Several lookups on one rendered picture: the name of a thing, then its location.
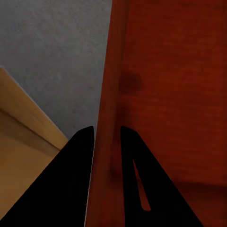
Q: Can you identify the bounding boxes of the storage box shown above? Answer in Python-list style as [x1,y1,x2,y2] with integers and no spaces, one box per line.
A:
[85,0,227,227]

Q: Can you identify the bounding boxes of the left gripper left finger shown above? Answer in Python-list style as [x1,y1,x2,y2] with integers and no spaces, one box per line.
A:
[0,126,95,227]

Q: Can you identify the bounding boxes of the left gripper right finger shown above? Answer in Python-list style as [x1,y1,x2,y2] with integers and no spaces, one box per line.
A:
[121,126,204,227]

